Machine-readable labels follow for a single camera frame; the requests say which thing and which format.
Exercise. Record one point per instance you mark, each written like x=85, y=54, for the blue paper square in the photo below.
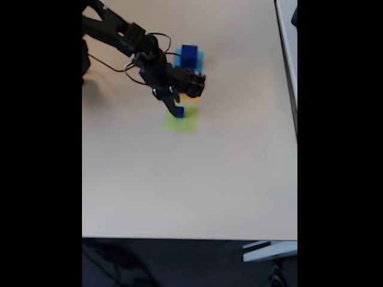
x=201, y=59

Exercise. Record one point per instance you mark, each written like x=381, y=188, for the orange paper square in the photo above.
x=191, y=100

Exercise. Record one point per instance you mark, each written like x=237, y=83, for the large blue cube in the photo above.
x=189, y=56

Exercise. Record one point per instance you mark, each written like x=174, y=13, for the dark blue object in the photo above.
x=294, y=16

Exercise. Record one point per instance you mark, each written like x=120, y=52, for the small blue cube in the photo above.
x=180, y=114

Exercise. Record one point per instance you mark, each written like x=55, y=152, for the black stand leg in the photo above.
x=276, y=275

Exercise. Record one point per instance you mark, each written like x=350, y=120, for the green paper square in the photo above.
x=182, y=125

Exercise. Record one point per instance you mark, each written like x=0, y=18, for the white table foot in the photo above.
x=269, y=252

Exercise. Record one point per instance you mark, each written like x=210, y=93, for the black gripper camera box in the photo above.
x=161, y=91

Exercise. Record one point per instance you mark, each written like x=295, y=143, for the white side table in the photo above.
x=288, y=59

